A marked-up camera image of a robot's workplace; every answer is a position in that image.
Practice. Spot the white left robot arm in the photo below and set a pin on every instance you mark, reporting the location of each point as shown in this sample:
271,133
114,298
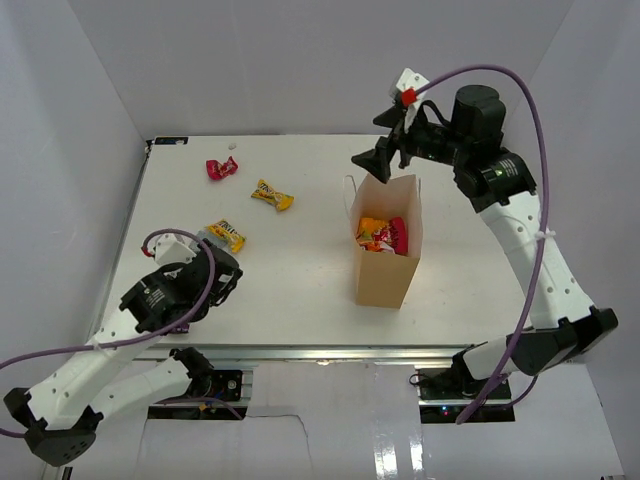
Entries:
63,413

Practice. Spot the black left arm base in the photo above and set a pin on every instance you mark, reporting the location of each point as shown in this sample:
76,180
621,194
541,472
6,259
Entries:
219,387

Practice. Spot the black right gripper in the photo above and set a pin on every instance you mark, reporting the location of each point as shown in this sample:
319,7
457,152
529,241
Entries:
377,161

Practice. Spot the grey Himalaya candy packet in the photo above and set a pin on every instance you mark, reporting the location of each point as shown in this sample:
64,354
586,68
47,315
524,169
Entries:
205,240

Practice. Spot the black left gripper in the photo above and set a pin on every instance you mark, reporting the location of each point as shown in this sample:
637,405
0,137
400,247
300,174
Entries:
232,281

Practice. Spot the near yellow M&M's packet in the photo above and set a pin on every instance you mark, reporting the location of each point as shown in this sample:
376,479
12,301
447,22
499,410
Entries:
224,235

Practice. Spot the orange Skittles snack bag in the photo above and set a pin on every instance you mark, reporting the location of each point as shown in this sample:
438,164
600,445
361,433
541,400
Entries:
376,245

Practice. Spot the orange yellow snack bag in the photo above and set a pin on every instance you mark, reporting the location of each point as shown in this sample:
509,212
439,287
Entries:
372,230

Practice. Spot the aluminium front rail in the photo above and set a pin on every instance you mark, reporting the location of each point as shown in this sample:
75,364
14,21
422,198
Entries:
314,353

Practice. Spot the dark label left table corner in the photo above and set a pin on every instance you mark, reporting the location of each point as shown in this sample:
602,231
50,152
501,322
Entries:
171,141

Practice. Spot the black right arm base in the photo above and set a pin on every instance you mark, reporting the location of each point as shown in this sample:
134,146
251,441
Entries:
442,386

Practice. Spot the red Himalaya candy packet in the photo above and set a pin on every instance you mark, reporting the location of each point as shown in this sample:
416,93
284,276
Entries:
395,236

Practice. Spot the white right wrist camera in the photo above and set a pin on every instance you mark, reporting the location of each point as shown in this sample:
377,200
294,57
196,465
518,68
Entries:
406,91

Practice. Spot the yellow m&m's packet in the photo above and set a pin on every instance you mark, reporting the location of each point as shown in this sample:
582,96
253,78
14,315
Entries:
279,200
224,235

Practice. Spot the purple M&M's packet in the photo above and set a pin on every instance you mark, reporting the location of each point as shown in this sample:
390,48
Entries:
180,329

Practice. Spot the crumpled red candy packet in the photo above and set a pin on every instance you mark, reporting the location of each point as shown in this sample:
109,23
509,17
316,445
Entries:
218,171

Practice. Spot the far yellow M&M's packet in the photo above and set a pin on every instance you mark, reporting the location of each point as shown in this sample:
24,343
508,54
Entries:
279,200

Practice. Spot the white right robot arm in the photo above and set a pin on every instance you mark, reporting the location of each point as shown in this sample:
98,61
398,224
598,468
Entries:
564,321

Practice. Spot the brown paper bag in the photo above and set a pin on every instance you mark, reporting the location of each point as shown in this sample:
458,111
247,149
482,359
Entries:
383,279

